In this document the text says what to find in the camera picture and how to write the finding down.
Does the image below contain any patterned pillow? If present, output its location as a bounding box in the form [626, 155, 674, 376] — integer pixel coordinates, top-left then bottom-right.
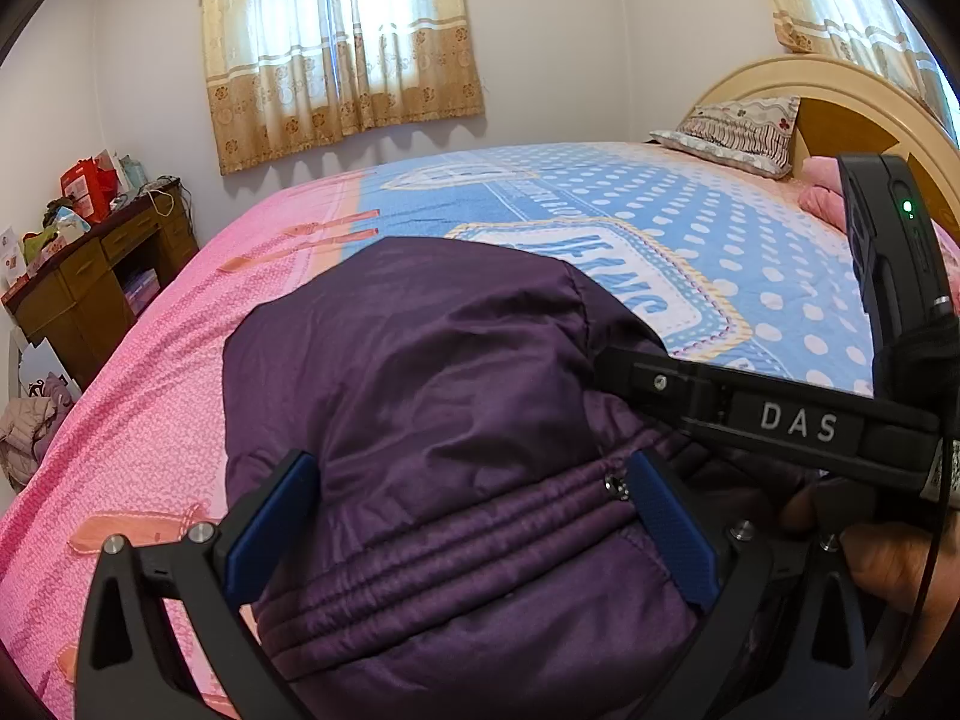
[649, 96, 802, 179]

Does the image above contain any red gift bag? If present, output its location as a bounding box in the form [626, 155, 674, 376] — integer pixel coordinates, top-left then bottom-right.
[60, 154, 121, 218]

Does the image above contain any pile of clothes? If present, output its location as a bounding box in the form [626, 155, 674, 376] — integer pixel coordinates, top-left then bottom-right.
[0, 379, 76, 488]

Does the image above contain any white card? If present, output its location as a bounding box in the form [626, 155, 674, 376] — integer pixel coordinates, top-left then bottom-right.
[0, 225, 27, 290]

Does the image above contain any pink and blue dotted bedspread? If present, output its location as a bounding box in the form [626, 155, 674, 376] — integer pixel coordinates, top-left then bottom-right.
[0, 141, 960, 720]

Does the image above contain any pink pillow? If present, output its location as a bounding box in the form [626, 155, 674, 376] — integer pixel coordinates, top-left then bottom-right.
[799, 157, 863, 230]

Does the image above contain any black cable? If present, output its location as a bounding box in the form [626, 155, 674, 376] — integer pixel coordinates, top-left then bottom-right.
[874, 292, 960, 702]

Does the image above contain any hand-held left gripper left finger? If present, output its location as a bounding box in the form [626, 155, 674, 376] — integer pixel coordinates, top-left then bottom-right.
[75, 450, 323, 720]

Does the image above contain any light blue bag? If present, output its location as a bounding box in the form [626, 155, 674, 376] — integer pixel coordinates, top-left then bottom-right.
[116, 154, 151, 196]

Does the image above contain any wooden headboard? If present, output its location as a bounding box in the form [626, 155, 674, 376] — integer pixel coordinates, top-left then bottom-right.
[686, 56, 960, 241]

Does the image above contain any white paper bag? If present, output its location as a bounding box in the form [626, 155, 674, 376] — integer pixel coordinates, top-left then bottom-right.
[15, 337, 76, 400]

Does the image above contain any green bag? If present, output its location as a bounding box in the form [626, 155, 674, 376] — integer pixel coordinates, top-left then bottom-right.
[22, 229, 76, 265]

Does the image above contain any person's right forearm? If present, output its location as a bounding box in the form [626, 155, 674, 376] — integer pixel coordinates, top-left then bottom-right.
[874, 600, 960, 702]

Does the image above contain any purple padded jacket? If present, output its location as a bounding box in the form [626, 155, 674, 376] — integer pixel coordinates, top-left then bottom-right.
[223, 236, 826, 720]

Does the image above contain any white cable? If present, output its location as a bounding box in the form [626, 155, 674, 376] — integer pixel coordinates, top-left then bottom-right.
[146, 181, 187, 220]

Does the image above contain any person's right hand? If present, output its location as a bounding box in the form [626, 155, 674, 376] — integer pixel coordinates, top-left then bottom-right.
[780, 476, 960, 616]

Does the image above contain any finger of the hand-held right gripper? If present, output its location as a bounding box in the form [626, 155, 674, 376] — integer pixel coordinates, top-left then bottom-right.
[596, 345, 725, 428]

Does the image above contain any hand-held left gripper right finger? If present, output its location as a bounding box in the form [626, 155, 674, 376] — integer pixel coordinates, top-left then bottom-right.
[626, 450, 871, 720]

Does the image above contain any wooden desk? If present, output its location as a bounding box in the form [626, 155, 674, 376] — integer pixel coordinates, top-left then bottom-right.
[4, 180, 200, 391]

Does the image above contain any beige patterned curtain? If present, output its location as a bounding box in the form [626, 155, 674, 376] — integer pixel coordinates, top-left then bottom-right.
[754, 0, 960, 143]
[199, 0, 485, 177]

